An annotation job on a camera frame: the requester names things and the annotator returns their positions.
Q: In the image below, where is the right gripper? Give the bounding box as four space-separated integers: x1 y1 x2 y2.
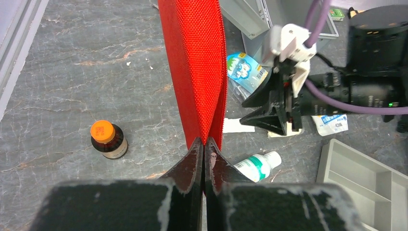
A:
240 59 351 136

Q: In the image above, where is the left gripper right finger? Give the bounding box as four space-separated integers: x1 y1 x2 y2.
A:
204 138 363 231

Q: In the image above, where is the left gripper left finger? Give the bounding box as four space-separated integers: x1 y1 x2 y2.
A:
30 138 204 231

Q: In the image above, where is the red first aid pouch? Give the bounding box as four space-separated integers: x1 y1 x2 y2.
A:
158 0 227 147

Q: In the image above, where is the grey metal case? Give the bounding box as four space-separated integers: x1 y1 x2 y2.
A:
219 0 339 63

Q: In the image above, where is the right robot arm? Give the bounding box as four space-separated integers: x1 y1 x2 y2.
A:
228 0 408 136

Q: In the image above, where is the white wrapped plaster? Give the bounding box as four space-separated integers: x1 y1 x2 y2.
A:
223 118 255 133

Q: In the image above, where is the blue cotton ball bag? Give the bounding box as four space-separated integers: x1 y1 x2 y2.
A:
227 52 269 102

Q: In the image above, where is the white green-label bottle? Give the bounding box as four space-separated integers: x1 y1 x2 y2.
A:
234 151 282 182

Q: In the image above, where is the white gauze packet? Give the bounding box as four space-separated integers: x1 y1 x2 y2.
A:
312 115 348 137

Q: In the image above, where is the brown glass bottle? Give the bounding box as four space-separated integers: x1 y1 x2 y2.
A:
90 120 128 159

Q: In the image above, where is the small green packet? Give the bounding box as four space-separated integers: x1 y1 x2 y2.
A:
329 8 345 21

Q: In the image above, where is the grey divider tray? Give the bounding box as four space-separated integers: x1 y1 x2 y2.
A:
317 139 408 231

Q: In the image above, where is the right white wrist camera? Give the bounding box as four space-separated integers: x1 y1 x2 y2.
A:
258 24 317 98

